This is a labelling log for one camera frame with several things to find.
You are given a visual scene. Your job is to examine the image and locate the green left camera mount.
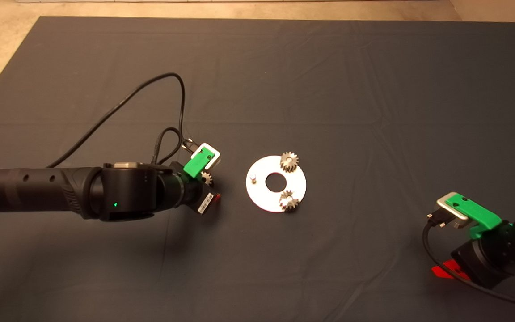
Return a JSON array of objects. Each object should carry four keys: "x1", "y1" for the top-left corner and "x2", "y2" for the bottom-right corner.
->
[{"x1": 183, "y1": 148, "x2": 216, "y2": 182}]

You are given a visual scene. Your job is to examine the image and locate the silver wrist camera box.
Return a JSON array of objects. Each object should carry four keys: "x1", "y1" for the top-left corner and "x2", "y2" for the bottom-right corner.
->
[
  {"x1": 195, "y1": 143, "x2": 221, "y2": 170},
  {"x1": 436, "y1": 192, "x2": 469, "y2": 229}
]

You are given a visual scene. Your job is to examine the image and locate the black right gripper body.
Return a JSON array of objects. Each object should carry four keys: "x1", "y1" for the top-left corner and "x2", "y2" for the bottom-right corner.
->
[{"x1": 451, "y1": 223, "x2": 515, "y2": 289}]

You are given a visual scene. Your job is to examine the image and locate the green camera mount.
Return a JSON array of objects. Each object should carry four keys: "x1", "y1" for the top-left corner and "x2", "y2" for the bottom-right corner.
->
[
  {"x1": 183, "y1": 148, "x2": 216, "y2": 182},
  {"x1": 445, "y1": 193, "x2": 503, "y2": 240}
]

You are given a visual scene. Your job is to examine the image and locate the green right camera mount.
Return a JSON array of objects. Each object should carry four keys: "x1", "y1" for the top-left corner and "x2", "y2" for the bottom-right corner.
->
[{"x1": 445, "y1": 193, "x2": 503, "y2": 240}]

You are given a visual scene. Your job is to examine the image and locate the dark steel planetary gear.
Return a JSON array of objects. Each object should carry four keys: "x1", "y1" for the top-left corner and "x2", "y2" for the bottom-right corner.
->
[
  {"x1": 279, "y1": 190, "x2": 301, "y2": 212},
  {"x1": 279, "y1": 151, "x2": 299, "y2": 174}
]

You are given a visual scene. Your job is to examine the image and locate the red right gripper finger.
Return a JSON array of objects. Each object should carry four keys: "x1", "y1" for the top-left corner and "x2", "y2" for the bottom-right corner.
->
[{"x1": 432, "y1": 260, "x2": 471, "y2": 280}]

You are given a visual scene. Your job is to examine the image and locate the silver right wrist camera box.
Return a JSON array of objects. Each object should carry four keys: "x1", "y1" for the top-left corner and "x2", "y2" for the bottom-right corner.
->
[{"x1": 436, "y1": 192, "x2": 469, "y2": 229}]

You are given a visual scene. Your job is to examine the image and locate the black left camera cable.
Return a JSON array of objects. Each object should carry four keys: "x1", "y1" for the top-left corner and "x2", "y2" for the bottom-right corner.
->
[{"x1": 47, "y1": 73, "x2": 202, "y2": 168}]

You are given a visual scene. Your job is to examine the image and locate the dark grey table cloth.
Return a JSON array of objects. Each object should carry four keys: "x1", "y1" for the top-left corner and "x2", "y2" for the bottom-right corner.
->
[{"x1": 0, "y1": 17, "x2": 515, "y2": 322}]

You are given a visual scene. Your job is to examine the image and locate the round metal carrier plate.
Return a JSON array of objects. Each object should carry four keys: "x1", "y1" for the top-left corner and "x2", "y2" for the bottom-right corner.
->
[{"x1": 245, "y1": 155, "x2": 307, "y2": 213}]

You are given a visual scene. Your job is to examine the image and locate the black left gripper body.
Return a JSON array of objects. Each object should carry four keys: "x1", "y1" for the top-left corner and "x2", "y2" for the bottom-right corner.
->
[{"x1": 178, "y1": 172, "x2": 216, "y2": 216}]

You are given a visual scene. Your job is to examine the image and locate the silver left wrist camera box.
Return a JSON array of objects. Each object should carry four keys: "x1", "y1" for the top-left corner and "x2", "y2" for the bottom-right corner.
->
[{"x1": 195, "y1": 143, "x2": 221, "y2": 170}]

